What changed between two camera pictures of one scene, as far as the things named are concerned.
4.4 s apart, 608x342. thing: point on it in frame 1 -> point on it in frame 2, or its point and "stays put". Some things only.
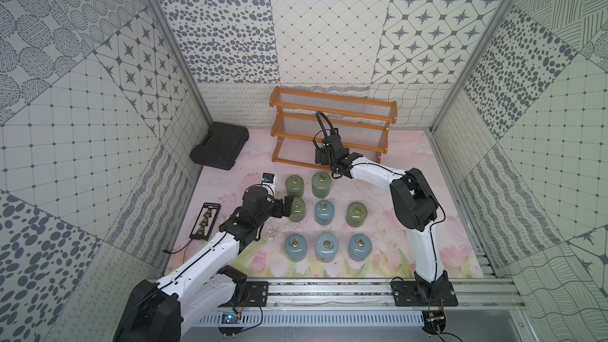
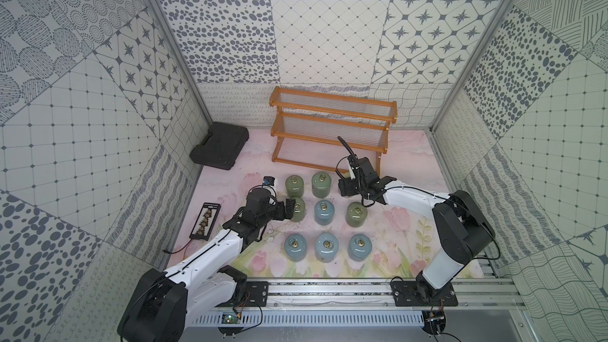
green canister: x=321 y=183 stays put
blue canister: x=295 y=247 stays put
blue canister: x=359 y=247 stays put
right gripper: x=320 y=152 -> x=345 y=187
